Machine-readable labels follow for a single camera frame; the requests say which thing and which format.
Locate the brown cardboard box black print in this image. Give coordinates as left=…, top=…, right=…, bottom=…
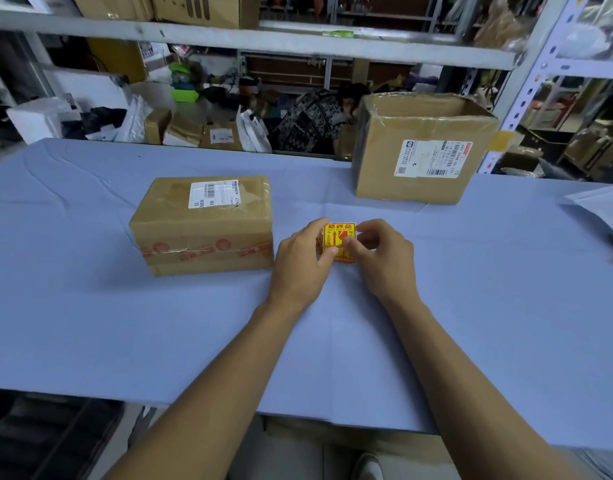
left=150, top=0, right=260, bottom=30

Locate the white paper sheet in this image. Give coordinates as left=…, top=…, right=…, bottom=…
left=563, top=184, right=613, bottom=239

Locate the grey metal shelving rack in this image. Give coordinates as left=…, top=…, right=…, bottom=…
left=0, top=0, right=613, bottom=175

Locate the person's left hand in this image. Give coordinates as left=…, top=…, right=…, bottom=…
left=268, top=218, right=340, bottom=310

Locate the white foam box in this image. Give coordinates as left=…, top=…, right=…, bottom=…
left=6, top=97, right=82, bottom=145

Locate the small narrow cardboard box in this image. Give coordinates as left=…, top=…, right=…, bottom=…
left=144, top=108, right=172, bottom=145

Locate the person's grey shoe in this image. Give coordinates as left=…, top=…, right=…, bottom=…
left=352, top=453, right=385, bottom=480

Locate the person's left forearm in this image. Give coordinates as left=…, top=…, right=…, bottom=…
left=104, top=294, right=313, bottom=480

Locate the sealed cardboard box red tape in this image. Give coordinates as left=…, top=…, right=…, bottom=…
left=129, top=176, right=275, bottom=278

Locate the plain brown cardboard box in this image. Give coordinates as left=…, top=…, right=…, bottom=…
left=71, top=0, right=155, bottom=22

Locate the open cardboard box white label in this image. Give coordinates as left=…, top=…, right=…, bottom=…
left=352, top=92, right=501, bottom=205

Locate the yellow red sticker roll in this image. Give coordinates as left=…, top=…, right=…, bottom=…
left=317, top=223, right=357, bottom=264

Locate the yellow-brown cardboard box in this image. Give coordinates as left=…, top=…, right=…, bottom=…
left=85, top=38, right=148, bottom=84

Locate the blue table cloth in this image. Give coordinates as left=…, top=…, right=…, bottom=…
left=0, top=138, right=613, bottom=453

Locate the person's right forearm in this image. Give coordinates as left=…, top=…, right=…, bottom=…
left=382, top=290, right=605, bottom=480

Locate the small cardboard box white label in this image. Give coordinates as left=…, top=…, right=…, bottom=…
left=200, top=121, right=243, bottom=151

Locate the black plastic crate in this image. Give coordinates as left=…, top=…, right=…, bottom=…
left=0, top=390, right=124, bottom=480

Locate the person's right hand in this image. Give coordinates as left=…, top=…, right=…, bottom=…
left=346, top=219, right=419, bottom=308

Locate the white plastic bag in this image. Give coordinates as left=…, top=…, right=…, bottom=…
left=235, top=106, right=273, bottom=154

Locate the green plastic toy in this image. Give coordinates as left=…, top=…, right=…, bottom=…
left=167, top=62, right=203, bottom=104

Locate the black cloth pile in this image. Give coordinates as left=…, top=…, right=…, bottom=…
left=61, top=107, right=128, bottom=141

